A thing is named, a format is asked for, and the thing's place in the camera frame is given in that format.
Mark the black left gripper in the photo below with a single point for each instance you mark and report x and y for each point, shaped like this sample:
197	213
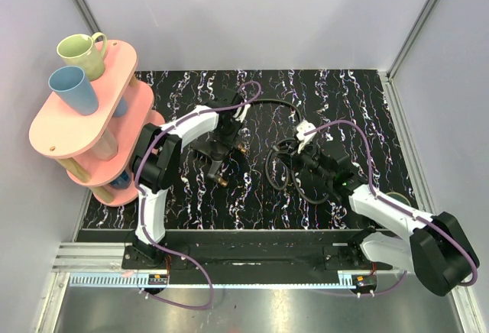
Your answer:
215	149

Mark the grey faucet with brass fittings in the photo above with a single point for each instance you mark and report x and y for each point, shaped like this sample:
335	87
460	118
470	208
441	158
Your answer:
216	153

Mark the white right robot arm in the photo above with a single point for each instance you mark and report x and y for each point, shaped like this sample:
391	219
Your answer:
433	247

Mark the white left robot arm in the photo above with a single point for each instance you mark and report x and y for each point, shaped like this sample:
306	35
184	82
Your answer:
212	131

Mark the black marble pattern mat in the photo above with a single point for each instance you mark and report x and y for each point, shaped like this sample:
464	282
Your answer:
257	195

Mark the teal ceramic mug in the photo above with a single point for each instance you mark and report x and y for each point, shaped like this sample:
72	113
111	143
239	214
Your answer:
399	197

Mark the blue plastic cup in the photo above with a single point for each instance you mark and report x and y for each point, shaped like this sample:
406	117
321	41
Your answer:
71	84
121	108

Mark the pink two-tier wooden shelf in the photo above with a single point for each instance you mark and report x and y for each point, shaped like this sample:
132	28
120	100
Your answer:
60	133

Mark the green ceramic mug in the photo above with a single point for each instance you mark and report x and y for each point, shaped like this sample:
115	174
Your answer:
85	51

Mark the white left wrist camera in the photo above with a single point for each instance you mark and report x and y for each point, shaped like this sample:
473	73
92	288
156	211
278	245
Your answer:
241	113

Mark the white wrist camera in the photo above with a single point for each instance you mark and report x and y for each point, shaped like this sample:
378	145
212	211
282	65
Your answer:
304	133
241	113

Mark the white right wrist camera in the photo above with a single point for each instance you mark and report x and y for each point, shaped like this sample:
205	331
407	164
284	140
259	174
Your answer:
304	133

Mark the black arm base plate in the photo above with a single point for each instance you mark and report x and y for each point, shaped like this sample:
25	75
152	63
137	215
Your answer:
313	256

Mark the aluminium frame rail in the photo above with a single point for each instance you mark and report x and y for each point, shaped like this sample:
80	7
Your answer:
92	264

